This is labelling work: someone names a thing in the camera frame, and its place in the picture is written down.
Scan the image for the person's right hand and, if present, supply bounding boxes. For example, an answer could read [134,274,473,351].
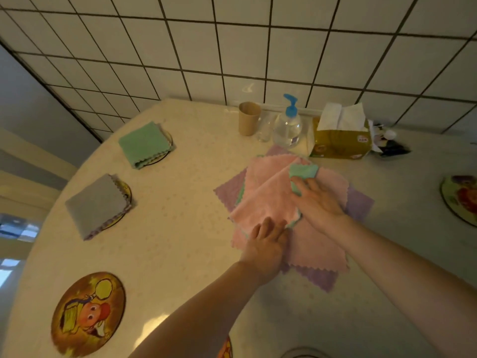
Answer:
[290,177,351,240]

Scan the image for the person's left hand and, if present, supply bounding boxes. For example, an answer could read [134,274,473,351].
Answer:
[239,217,292,285]

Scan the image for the teal microfibre cloth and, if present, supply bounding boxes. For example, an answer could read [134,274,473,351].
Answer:
[236,163,320,235]

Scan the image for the pink microfibre cloth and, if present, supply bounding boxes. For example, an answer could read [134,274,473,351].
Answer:
[231,166,351,273]
[228,153,303,235]

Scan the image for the person's right forearm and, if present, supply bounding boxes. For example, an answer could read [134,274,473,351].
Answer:
[329,215,477,358]

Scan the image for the person's left forearm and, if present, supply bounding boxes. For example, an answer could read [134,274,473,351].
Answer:
[128,260,266,358]

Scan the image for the flat pink microfibre cloth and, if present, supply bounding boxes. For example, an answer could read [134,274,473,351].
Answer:
[231,166,351,273]

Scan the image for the purple microfibre cloth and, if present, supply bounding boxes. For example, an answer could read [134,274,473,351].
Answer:
[213,145,375,293]

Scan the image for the yellow tissue box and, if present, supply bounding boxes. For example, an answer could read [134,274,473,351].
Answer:
[309,116,373,160]

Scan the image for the clear blue pump bottle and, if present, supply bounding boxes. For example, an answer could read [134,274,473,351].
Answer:
[272,94,303,148]

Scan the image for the clear drinking glass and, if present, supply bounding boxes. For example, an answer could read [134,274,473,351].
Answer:
[256,110,277,143]

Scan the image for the white tissue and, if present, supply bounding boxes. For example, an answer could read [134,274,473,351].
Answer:
[316,102,368,132]

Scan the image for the brown paper cup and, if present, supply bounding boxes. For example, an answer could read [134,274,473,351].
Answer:
[238,101,262,137]

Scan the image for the small black and white packets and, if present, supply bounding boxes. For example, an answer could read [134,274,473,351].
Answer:
[368,120,412,158]

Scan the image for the round cartoon coaster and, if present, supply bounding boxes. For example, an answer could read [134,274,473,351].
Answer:
[440,175,477,228]
[51,271,126,358]
[217,336,234,358]
[143,125,174,167]
[101,176,133,231]

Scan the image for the folded green microfibre cloth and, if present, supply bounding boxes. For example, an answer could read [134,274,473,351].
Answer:
[118,121,173,170]

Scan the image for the folded grey microfibre cloth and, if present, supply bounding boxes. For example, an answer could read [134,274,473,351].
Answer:
[64,174,132,241]

